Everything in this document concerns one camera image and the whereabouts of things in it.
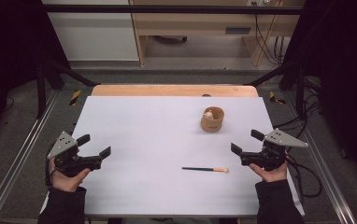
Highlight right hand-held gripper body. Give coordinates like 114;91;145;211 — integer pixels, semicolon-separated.
239;128;309;173

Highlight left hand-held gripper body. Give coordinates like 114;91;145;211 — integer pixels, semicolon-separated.
47;131;103;178

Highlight round wooden cup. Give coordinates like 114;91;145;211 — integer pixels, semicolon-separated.
200;105;225;133

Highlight black-handled makeup brush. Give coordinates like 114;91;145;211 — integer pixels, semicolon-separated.
181;166;230;175

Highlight person's right hand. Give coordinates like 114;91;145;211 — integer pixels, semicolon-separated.
249;148;290;184

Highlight person's left hand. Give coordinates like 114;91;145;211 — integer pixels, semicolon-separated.
49;157;93;193

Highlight yellow-black clamp right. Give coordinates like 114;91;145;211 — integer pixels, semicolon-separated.
268;91;287;105

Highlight yellow-black clamp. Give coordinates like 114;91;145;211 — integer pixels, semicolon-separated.
268;91;287;105
68;89;83;107

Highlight yellow-black clamp left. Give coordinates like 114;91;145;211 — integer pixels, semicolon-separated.
68;89;83;107

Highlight white table mat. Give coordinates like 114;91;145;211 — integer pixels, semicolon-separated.
39;95;306;217

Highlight black metal stand strut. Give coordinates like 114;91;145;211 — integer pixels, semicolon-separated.
36;57;102;119
244;57;307;119

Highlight light wooden table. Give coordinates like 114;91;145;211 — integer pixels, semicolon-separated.
91;84;260;98

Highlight white cabinet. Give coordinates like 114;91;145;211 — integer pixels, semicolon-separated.
40;0;140;63

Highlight black curtain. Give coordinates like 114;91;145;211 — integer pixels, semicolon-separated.
278;0;357;191
0;0;72;150

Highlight light wooden desk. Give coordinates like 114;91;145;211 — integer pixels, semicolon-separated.
129;0;307;67

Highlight left hand-held gripper black cable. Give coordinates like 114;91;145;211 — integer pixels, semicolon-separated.
44;155;58;188

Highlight hand-held gripper black cable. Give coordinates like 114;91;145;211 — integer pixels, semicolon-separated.
285;153;323;204
44;155;58;188

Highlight black floor cable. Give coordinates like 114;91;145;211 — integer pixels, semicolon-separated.
273;77;322;139

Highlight aluminium floor rail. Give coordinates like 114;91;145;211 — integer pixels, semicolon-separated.
0;90;60;224
283;92;357;224

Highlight right hand-held gripper black cable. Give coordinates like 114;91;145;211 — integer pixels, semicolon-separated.
285;153;323;204

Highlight hanging black cables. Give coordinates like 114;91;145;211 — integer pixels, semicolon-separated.
253;1;285;66

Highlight yellow hanging cable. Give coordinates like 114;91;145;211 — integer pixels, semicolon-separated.
253;0;284;66

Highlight black horizontal frame bar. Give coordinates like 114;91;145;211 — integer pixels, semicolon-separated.
40;4;306;16

